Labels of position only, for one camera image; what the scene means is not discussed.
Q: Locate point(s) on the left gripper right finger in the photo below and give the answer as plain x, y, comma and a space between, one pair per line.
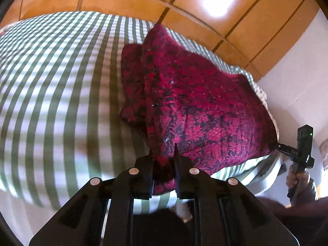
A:
226, 212

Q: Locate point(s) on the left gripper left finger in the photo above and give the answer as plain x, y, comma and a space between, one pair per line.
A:
101, 212

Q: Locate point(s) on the red black patterned sweater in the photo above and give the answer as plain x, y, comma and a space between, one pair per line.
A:
179, 100

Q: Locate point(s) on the person's right hand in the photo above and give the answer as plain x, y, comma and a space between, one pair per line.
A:
300, 179

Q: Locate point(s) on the dark brown right sleeve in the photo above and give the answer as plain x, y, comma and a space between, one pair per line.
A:
307, 219

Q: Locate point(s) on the floral pillow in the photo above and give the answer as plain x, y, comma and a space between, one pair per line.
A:
261, 94

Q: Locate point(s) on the green white checked bedspread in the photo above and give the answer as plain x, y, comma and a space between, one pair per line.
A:
61, 96

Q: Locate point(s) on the orange wooden wardrobe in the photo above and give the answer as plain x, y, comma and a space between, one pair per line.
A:
253, 34

